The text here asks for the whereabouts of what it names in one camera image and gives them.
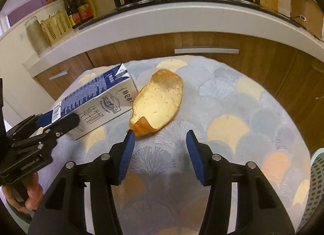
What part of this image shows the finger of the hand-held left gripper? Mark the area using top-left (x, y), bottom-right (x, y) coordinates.
top-left (5, 114), bottom-right (55, 138)
top-left (11, 113), bottom-right (80, 151)

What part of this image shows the grey cylindrical jar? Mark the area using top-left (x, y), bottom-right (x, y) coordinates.
top-left (25, 16), bottom-right (50, 56)

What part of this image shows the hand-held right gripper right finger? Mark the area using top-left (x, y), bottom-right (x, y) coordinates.
top-left (185, 130), bottom-right (296, 235)

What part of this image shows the yellow pomelo peel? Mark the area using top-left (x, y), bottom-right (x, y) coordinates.
top-left (127, 69), bottom-right (184, 137)

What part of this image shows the silver cabinet handle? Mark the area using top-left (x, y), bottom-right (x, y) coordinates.
top-left (49, 69), bottom-right (69, 81)
top-left (174, 47), bottom-right (240, 55)

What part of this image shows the wooden kitchen base cabinet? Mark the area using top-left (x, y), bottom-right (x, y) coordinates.
top-left (33, 31), bottom-right (324, 149)

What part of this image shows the slow cooker power cable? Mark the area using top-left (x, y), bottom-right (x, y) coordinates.
top-left (278, 12), bottom-right (324, 42)

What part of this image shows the pastel scallop patterned mat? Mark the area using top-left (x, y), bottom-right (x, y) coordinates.
top-left (34, 54), bottom-right (312, 235)

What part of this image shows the black gas hob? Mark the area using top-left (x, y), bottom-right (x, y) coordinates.
top-left (78, 0), bottom-right (309, 30)

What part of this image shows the white framed window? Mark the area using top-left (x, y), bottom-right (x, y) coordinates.
top-left (5, 0), bottom-right (49, 28)

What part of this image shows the gold printed box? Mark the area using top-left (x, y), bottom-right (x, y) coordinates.
top-left (40, 10), bottom-right (74, 46)

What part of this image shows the blue white milk carton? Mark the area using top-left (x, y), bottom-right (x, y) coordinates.
top-left (51, 63), bottom-right (139, 141)

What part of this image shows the light green plastic wastebasket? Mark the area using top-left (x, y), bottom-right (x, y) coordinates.
top-left (302, 147), bottom-right (324, 226)

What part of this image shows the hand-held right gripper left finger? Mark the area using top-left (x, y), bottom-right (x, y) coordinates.
top-left (27, 131), bottom-right (136, 235)

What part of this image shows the person's left hand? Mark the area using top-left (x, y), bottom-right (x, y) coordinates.
top-left (2, 172), bottom-right (44, 216)

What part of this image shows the dark sauce bottle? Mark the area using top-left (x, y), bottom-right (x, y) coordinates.
top-left (62, 0), bottom-right (79, 28)
top-left (71, 0), bottom-right (96, 23)

